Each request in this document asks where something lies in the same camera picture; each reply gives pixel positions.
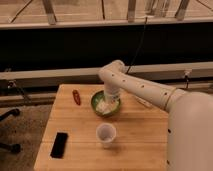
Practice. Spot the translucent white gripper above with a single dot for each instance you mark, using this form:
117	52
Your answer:
111	101

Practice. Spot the white sponge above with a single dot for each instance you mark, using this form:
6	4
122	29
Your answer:
104	107

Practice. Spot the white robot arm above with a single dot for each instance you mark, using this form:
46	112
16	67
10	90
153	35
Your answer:
190	120

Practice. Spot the green ceramic bowl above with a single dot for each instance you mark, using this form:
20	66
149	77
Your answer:
99	97

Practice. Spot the white plastic cup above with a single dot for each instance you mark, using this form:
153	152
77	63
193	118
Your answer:
106	134

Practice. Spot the red chili pepper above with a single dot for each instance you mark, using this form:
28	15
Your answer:
76	97

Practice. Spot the black rectangular block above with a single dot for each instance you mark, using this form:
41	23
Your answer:
59	145

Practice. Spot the metal rail frame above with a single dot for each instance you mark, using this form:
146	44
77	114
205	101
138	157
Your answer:
157	72

